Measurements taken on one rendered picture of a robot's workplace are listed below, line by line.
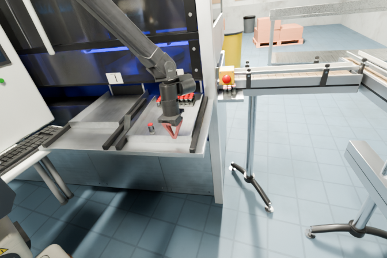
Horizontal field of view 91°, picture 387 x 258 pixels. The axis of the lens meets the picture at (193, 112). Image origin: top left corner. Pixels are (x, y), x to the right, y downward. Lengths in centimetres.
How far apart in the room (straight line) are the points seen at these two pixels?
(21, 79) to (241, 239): 155
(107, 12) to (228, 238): 136
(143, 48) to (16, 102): 88
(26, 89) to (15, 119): 16
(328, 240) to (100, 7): 161
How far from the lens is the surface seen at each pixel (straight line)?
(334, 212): 173
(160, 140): 74
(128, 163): 150
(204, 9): 89
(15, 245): 88
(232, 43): 371
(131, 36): 59
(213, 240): 148
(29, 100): 135
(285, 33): 580
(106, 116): 106
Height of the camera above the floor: 134
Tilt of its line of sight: 31 degrees down
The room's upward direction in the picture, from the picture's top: 8 degrees counter-clockwise
